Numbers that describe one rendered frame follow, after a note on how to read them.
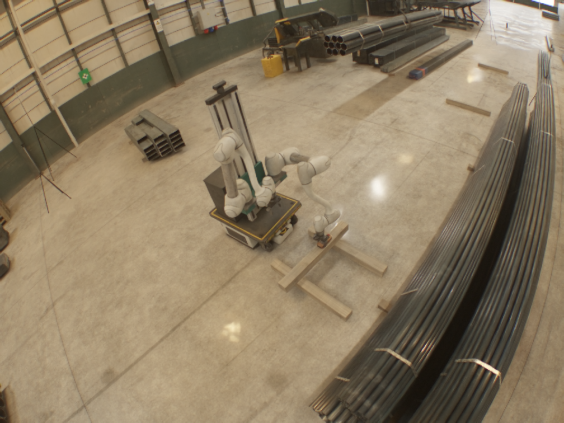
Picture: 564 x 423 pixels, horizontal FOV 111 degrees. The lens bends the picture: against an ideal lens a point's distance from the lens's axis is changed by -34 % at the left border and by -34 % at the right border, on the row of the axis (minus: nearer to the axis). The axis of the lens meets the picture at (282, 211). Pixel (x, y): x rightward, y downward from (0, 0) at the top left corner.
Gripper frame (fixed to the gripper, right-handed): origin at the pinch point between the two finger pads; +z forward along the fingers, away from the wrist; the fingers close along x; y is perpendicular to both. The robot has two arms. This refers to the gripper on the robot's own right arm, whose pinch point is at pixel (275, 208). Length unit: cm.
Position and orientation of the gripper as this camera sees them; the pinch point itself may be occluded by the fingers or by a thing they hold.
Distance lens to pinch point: 278.7
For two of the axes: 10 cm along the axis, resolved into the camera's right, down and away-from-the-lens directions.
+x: -6.1, 6.3, -4.8
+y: -7.7, -3.2, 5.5
